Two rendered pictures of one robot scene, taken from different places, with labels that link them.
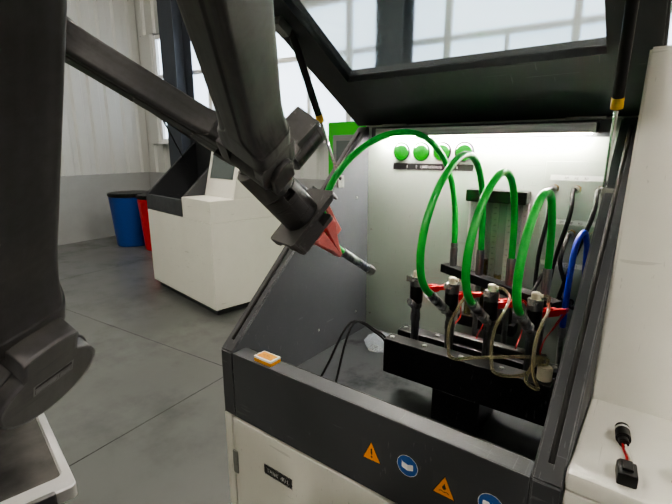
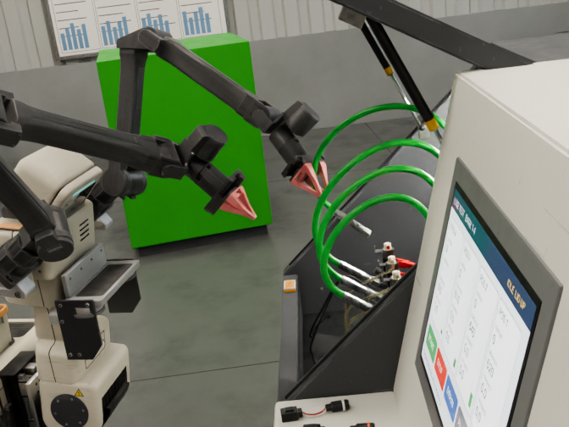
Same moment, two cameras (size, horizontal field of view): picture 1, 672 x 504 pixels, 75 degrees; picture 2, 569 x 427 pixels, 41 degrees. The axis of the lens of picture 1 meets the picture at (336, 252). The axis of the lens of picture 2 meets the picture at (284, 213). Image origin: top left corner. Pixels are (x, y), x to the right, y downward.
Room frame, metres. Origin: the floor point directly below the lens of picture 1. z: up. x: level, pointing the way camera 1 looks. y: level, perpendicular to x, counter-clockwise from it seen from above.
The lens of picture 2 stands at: (-0.15, -1.36, 1.75)
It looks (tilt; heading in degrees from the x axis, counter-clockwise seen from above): 18 degrees down; 56
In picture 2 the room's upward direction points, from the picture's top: 7 degrees counter-clockwise
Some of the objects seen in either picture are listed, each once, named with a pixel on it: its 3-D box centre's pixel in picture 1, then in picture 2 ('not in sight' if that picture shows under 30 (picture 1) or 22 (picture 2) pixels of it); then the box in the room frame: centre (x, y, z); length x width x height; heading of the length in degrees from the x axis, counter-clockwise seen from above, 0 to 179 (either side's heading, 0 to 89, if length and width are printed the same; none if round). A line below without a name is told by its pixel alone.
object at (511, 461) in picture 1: (353, 433); (294, 357); (0.71, -0.03, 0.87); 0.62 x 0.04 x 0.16; 53
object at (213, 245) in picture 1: (204, 191); not in sight; (4.12, 1.24, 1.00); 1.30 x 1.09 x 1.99; 44
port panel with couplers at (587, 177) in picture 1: (568, 231); not in sight; (0.97, -0.53, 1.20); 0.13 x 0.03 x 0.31; 53
